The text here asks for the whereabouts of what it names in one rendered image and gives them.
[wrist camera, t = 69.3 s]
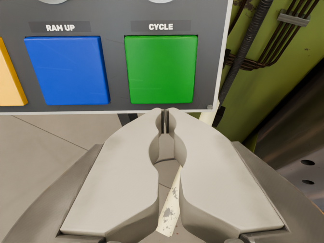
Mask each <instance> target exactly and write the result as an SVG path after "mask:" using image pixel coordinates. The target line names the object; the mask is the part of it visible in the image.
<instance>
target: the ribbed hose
mask: <svg viewBox="0 0 324 243"><path fill-rule="evenodd" d="M272 2H273V0H260V1H259V4H258V6H257V8H256V11H255V13H254V16H253V18H252V20H251V22H250V25H249V27H248V29H247V31H246V34H245V36H244V38H243V41H242V43H241V45H240V47H239V49H238V52H237V54H236V56H235V59H234V61H233V64H232V66H231V68H230V70H229V72H228V75H227V77H226V79H225V82H224V84H223V86H222V88H221V91H220V93H219V95H218V100H219V106H218V109H217V112H216V115H215V118H214V121H213V123H212V126H213V127H217V126H218V124H219V123H220V121H221V119H222V117H223V115H224V112H225V109H226V108H225V107H223V106H221V105H222V103H223V101H224V99H225V97H226V95H227V93H228V91H229V89H230V87H231V85H232V83H233V81H234V79H235V77H236V75H237V73H238V71H239V68H240V67H241V65H242V62H243V60H244V59H245V57H246V55H247V53H248V51H249V49H250V47H251V45H252V43H253V41H254V39H255V37H256V35H257V32H258V30H259V28H260V26H261V25H262V23H263V21H264V19H265V16H266V14H267V12H268V11H269V8H270V6H271V4H272Z"/></svg>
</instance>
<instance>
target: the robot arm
mask: <svg viewBox="0 0 324 243"><path fill-rule="evenodd" d="M164 120H165V127H166V133H167V134H169V135H170V136H171V137H172V138H173V140H174V158H175V159H176V160H177V161H178V162H179V163H180V165H181V166H182V169H181V171H180V181H179V199H178V202H179V209H180V215H181V222H182V225H183V227H184V228H185V230H187V231H188V232H190V233H191V234H193V235H195V236H196V237H198V238H200V239H202V240H203V241H205V242H207V243H324V213H323V212H322V211H321V210H320V209H319V208H318V207H317V205H315V204H314V203H313V202H312V201H311V200H310V199H309V198H308V197H307V196H306V195H305V194H304V193H303V192H301V191H300V190H299V189H298V188H297V187H296V186H294V185H293V184H292V183H291V182H289V181H288V180H287V179H286V178H284V177H283V176H282V175H280V174H279V173H278V172H277V171H275V170H274V169H273V168H271V167H270V166H269V165H268V164H266V163H265V162H264V161H263V160H261V159H260V158H259V157H258V156H257V155H255V154H254V153H253V152H251V151H250V150H249V149H248V148H246V147H245V146H244V145H243V144H241V143H240V142H239V141H236V142H231V141H230V140H229V139H227V138H226V137H225V136H224V135H222V134H221V133H220V132H219V131H218V130H216V129H215V128H213V127H212V126H210V125H208V124H206V123H204V122H203V121H201V120H199V119H197V118H195V117H193V116H191V115H188V114H186V113H184V112H182V111H180V110H178V109H176V108H168V109H160V108H154V109H152V110H151V111H149V112H147V113H145V114H144V115H142V116H140V117H138V118H137V119H135V120H133V121H131V122H130V123H128V124H126V125H125V126H123V127H122V128H120V129H119V130H118V131H116V132H115V133H114V134H113V135H111V136H110V137H109V138H108V139H107V140H106V141H105V142H104V143H103V144H95V145H94V146H92V147H91V148H90V149H89V150H88V151H87V152H86V153H85V154H84V155H83V156H81V157H80V158H79V159H78V160H77V161H76V162H75V163H74V164H73V165H72V166H71V167H69V168H68V169H67V170H66V171H65V172H64V173H63V174H62V175H61V176H60V177H59V178H58V179H57V180H56V181H54V182H53V183H52V184H51V185H50V186H49V187H48V188H47V189H46V190H45V191H44V192H43V193H42V194H41V195H40V196H39V197H38V198H37V199H36V200H35V201H34V202H33V203H32V204H31V205H30V206H29V207H28V208H27V210H26V211H24V213H23V214H22V215H21V216H20V218H19V219H18V220H17V221H16V223H15V224H14V225H13V226H12V228H11V229H10V230H9V232H8V233H7V235H6V236H5V237H4V239H3V240H2V242H1V243H138V242H139V241H141V240H142V239H144V238H146V237H147V236H149V235H150V234H152V233H153V232H154V231H155V230H156V228H157V226H158V223H159V174H158V171H157V170H156V169H155V167H154V166H153V165H154V163H155V162H156V161H157V159H158V158H159V137H160V136H161V134H164Z"/></svg>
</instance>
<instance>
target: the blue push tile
mask: <svg viewBox="0 0 324 243"><path fill-rule="evenodd" d="M24 43H25V46H26V48H27V52H28V54H29V57H30V60H31V63H32V65H33V68H34V71H35V74H36V76H37V79H38V82H39V85H40V88H41V91H42V94H43V96H44V99H45V102H46V104H47V105H106V104H109V103H110V94H109V88H108V80H107V74H106V67H105V61H104V55H103V49H102V43H101V37H100V36H31V37H27V38H25V39H24Z"/></svg>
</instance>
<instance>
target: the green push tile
mask: <svg viewBox="0 0 324 243"><path fill-rule="evenodd" d="M124 46H125V55H126V64H127V74H128V83H129V93H130V102H131V104H174V103H192V101H193V93H194V81H195V69H196V58H197V47H198V37H197V36H196V35H127V36H126V37H125V38H124Z"/></svg>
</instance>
